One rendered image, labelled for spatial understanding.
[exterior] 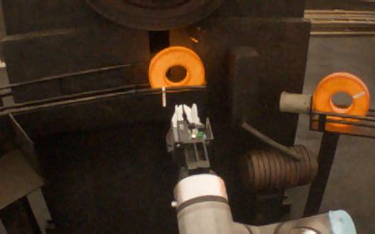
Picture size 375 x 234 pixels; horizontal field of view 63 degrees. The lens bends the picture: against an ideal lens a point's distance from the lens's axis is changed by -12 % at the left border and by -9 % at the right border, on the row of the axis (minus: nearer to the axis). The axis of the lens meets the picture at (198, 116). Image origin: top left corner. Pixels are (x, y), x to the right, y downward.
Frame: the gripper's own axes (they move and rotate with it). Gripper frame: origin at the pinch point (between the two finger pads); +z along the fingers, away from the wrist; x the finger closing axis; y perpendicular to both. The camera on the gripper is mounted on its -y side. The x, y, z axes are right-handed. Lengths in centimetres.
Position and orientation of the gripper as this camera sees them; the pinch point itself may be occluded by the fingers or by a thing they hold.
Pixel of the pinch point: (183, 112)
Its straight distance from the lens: 74.3
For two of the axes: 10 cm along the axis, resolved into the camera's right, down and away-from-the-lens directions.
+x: -9.9, 0.8, -1.4
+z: -1.6, -7.3, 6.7
